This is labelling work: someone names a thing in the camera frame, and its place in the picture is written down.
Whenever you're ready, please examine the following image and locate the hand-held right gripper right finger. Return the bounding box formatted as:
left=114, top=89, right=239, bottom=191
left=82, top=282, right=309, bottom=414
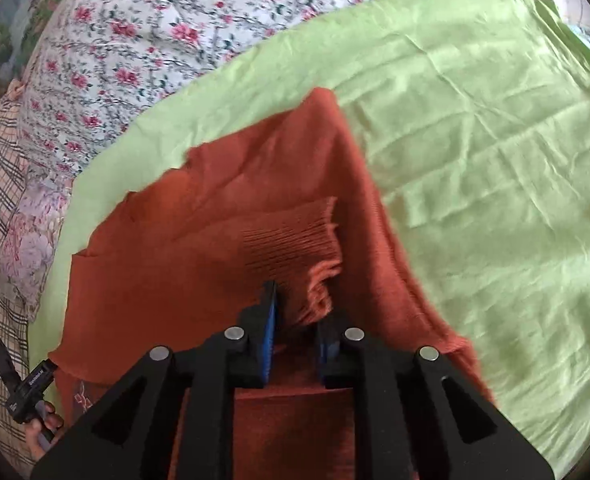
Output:
left=316, top=312, right=569, bottom=480

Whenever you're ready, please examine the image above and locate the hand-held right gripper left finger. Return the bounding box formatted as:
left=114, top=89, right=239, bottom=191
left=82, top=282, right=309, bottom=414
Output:
left=29, top=280, right=279, bottom=480

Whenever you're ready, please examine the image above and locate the rust orange knit sweater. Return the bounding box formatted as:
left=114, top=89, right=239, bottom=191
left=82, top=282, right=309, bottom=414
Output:
left=48, top=87, right=499, bottom=480

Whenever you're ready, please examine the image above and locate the person's left hand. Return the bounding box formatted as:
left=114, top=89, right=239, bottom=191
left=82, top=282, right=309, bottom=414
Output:
left=24, top=400, right=66, bottom=461

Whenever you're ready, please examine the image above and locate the pale pink floral pillow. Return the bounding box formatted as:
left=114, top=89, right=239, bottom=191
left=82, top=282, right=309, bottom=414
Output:
left=0, top=176, right=73, bottom=311

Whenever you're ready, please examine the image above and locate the light green bed sheet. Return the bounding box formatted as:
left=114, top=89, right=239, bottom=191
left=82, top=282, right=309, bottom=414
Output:
left=27, top=0, right=590, bottom=480

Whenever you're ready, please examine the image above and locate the floral print quilt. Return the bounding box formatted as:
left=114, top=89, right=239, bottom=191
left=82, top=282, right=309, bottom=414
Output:
left=12, top=0, right=570, bottom=176

